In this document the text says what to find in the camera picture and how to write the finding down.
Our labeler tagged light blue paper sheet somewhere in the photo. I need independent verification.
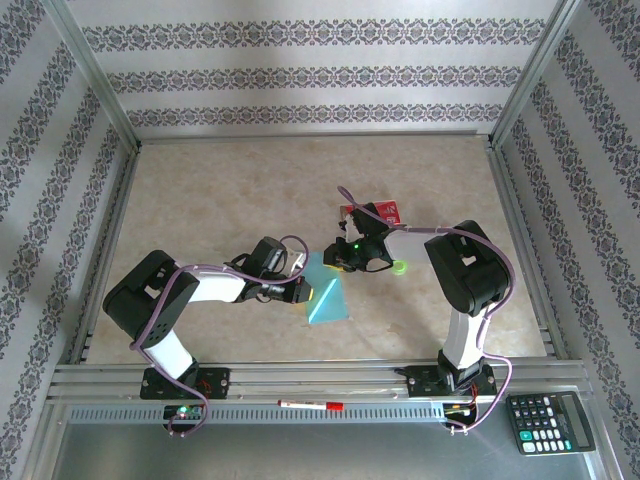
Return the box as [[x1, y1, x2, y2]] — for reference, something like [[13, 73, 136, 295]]
[[299, 252, 351, 325]]

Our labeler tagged red flat packet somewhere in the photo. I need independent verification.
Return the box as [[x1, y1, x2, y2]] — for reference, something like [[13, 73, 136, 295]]
[[339, 199, 402, 226]]

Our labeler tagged white red marker pen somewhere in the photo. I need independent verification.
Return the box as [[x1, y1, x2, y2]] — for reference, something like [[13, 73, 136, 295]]
[[277, 398, 345, 412]]

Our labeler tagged black desk calculator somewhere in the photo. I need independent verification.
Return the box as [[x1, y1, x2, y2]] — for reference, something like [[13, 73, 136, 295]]
[[505, 392, 597, 456]]

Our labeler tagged aluminium mounting rail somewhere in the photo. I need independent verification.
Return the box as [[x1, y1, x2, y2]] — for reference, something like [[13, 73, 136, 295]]
[[47, 359, 591, 401]]

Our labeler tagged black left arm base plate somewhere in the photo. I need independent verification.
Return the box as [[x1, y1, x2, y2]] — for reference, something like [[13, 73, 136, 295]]
[[139, 367, 231, 400]]

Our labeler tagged aluminium back frame bar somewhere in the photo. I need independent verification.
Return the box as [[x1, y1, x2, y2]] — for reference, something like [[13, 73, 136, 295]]
[[134, 130, 494, 146]]

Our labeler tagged grey slotted cable duct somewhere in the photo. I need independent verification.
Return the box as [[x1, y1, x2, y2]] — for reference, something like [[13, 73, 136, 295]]
[[67, 405, 446, 425]]

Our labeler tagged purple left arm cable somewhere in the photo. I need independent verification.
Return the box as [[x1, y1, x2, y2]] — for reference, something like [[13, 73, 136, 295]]
[[128, 234, 310, 439]]

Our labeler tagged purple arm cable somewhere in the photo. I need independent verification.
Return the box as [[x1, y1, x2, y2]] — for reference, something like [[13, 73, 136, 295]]
[[128, 234, 310, 439], [337, 185, 514, 435]]

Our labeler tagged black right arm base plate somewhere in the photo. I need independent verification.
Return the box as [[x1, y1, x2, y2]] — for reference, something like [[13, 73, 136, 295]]
[[405, 364, 499, 399]]

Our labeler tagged aluminium side frame rail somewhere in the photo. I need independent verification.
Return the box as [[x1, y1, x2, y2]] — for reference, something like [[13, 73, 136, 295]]
[[487, 142, 569, 359], [67, 144, 141, 364]]

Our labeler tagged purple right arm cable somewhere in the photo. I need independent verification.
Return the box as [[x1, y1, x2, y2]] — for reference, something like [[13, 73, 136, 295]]
[[337, 185, 514, 435]]

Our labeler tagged aluminium frame post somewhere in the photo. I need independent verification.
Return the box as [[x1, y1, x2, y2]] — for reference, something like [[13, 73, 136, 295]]
[[42, 0, 141, 151], [487, 0, 584, 149]]

